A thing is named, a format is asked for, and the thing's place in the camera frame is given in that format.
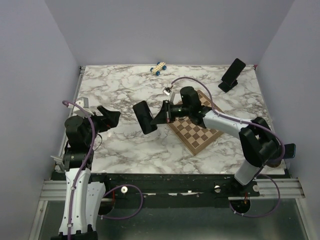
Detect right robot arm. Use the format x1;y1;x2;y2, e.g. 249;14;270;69
150;86;285;196

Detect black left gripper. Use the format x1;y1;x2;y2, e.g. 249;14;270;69
79;105;121;145

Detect black table front rail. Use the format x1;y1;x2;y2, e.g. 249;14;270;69
53;173;260;209

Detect wooden chessboard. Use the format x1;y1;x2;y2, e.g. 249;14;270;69
166;89;225;157

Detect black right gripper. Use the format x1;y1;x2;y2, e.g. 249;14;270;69
151;99;192;125

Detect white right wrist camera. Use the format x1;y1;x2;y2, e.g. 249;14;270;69
163;85;176;103

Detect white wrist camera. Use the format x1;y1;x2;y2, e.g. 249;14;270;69
72;97;93;118
163;85;176;103

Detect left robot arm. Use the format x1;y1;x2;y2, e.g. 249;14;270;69
55;105;121;240

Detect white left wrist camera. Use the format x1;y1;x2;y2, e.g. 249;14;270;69
72;97;93;118

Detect toy brick car blue wheels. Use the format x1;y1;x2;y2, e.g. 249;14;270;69
150;62;167;76

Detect black phone stand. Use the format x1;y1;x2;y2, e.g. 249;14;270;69
218;79;238;93

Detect purple-edged black smartphone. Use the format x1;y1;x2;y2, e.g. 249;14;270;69
221;58;246;85

